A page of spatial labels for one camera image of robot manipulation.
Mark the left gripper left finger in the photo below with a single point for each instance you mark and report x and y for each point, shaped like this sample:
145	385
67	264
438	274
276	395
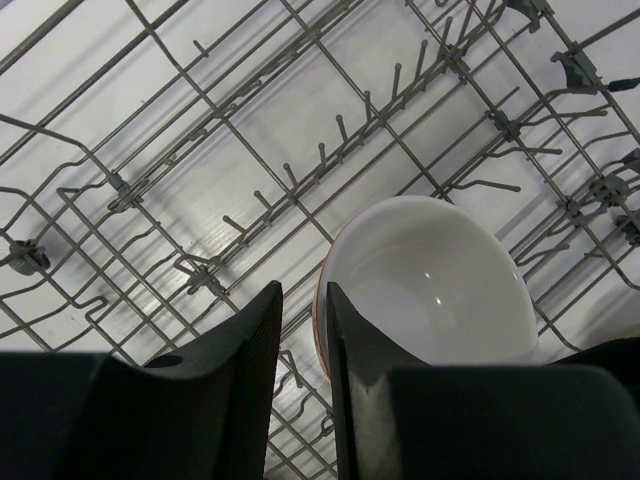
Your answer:
199	412

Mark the orange bowl white inside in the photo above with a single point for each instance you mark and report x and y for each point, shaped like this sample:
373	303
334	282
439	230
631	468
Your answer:
430	277

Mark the grey wire dish rack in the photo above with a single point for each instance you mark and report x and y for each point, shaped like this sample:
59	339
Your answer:
162	160

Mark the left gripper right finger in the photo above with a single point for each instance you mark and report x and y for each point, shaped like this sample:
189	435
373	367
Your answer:
397	417

